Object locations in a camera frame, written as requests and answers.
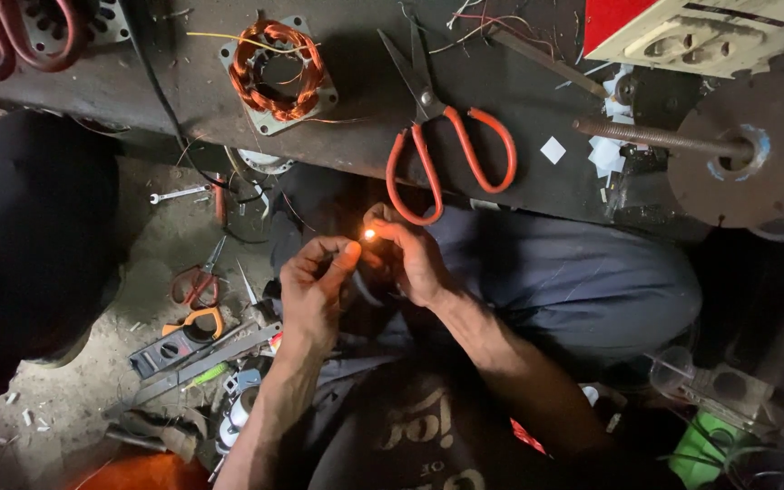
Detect person's left hand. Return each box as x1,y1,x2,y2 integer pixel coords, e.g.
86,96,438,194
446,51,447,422
279,235,363,356

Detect person's right hand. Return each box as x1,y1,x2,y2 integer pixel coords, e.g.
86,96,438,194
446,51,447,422
363,202,462,311

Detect thin metal awl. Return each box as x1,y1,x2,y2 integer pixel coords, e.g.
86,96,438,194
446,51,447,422
236,258,261,309

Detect white tape roll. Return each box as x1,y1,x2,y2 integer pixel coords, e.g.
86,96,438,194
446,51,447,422
218,384,261,454

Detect long grey metal bar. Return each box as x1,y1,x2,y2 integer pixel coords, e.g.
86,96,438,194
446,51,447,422
102,321,283,420

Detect round metal motor cover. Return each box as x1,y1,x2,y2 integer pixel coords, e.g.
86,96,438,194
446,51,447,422
235,146,296,177

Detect person's grey trousers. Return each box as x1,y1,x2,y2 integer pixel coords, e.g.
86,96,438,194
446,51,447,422
266,163,705,382

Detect black metal gauge tool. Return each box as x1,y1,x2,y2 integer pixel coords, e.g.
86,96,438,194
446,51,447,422
128,327,217,381

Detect small silver wrench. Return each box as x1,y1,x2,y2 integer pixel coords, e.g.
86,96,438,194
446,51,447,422
149,184,212,206

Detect person's dark printed shirt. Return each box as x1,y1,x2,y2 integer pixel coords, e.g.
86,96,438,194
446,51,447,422
297,354,679,490

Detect square white paper piece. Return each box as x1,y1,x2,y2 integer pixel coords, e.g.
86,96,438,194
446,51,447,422
539,135,568,166

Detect brown worn hammer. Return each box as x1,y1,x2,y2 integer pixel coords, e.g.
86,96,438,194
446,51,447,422
105,407,208,465

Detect heap of white paper scraps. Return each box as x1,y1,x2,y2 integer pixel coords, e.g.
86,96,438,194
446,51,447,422
586,64,639,179

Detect copper-wound motor stator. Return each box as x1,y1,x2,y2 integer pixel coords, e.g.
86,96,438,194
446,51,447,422
218,14,340,137

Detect flat metal file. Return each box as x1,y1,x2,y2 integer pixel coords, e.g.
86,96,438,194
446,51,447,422
487,27,611,100

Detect orange cloth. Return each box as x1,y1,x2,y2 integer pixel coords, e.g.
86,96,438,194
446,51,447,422
69,452,213,490

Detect rusty threaded rod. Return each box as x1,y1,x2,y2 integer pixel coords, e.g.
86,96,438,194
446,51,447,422
572,117,755,162

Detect red panel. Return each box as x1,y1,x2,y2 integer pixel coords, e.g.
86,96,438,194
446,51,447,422
583,0,660,57

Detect clear plastic container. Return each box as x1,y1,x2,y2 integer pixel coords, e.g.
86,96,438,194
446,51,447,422
647,346,775,431

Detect green plastic container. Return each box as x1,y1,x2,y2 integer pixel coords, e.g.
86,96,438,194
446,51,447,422
667,408,748,490

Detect white socket board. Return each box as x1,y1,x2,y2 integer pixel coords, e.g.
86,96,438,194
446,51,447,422
584,0,784,80

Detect small red-handled scissors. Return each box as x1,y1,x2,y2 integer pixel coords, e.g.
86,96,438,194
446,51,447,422
170,235,228,311

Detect green-handled screwdriver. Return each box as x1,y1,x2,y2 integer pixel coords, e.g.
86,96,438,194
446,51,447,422
181,362,234,393

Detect large red-handled scissors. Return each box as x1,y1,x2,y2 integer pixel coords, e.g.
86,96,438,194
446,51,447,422
377,26,519,227

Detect tangle of loose wire scraps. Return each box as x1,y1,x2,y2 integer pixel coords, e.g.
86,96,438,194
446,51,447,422
397,0,571,57

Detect black cable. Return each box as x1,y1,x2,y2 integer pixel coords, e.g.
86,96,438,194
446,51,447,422
118,0,272,205

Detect yellow wire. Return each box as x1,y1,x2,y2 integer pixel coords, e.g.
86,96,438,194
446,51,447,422
186,30,313,57

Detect stator with red cables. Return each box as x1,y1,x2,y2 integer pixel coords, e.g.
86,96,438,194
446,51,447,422
0,0,132,84

